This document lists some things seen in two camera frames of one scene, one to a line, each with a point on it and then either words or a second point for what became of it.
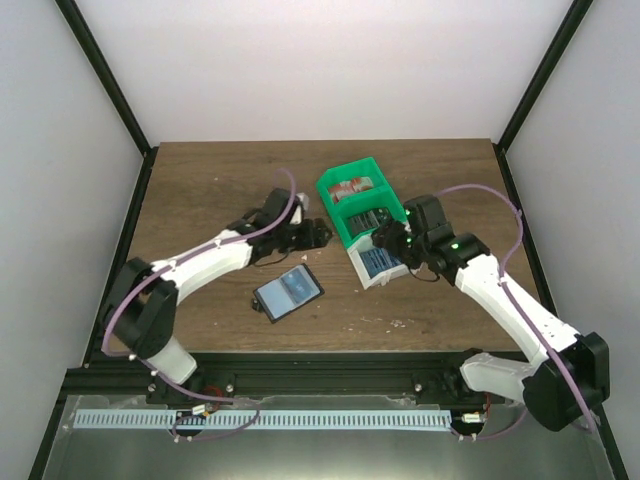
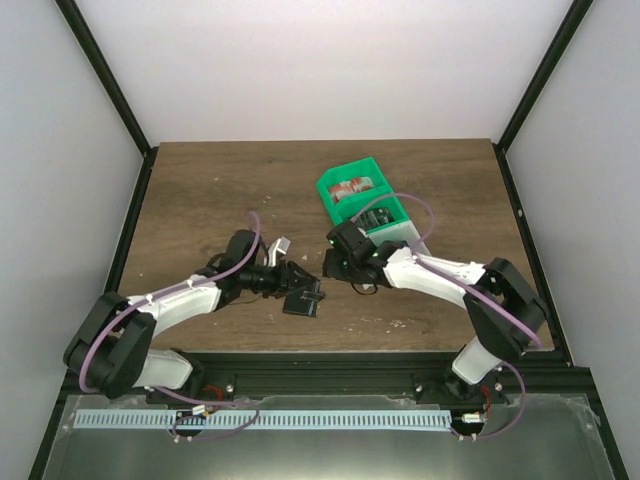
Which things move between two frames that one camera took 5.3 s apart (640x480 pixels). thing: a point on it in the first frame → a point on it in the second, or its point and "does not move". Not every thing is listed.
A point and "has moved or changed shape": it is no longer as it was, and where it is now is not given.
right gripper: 387,235 → 330,268
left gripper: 319,240 → 283,287
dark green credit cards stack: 367,221 does not move
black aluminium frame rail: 245,375 does not move
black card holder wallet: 286,293 has moved or changed shape
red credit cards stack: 347,187 does not move
